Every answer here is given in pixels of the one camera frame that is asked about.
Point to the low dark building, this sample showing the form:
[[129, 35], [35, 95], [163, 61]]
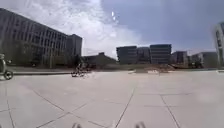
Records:
[[98, 60]]

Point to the pale concrete slab plaza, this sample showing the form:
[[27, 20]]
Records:
[[110, 90]]

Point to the dark block building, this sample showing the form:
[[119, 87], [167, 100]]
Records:
[[143, 54]]

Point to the person on bicycle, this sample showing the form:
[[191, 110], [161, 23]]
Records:
[[80, 70]]

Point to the striped road barrier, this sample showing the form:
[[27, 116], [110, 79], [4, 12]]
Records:
[[153, 71]]

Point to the robot's own part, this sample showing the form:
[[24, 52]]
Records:
[[140, 125], [76, 126]]

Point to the low grey building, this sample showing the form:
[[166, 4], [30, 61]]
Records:
[[196, 59]]

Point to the large grey office building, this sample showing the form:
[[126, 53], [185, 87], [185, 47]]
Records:
[[30, 40]]

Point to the pale tall building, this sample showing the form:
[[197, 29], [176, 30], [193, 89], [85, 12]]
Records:
[[220, 43]]

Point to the low dark kerb wall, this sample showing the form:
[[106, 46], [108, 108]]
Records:
[[40, 73]]

